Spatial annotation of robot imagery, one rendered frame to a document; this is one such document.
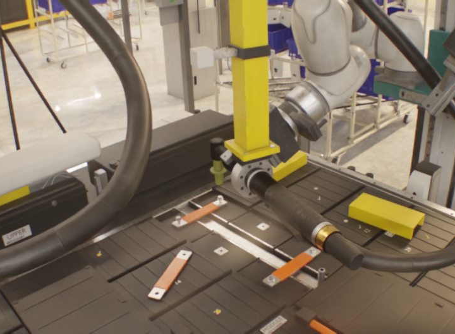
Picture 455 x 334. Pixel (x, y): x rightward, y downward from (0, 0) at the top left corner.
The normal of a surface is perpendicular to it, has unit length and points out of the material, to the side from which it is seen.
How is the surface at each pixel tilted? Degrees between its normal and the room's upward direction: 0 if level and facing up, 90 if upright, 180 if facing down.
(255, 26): 90
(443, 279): 0
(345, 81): 101
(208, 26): 90
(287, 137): 90
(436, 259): 49
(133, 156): 37
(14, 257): 44
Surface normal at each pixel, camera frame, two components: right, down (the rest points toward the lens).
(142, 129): 0.28, -0.50
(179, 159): 0.67, 0.32
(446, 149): -0.73, 0.34
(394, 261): -0.15, -0.33
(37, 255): 0.46, 0.21
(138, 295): -0.04, -0.89
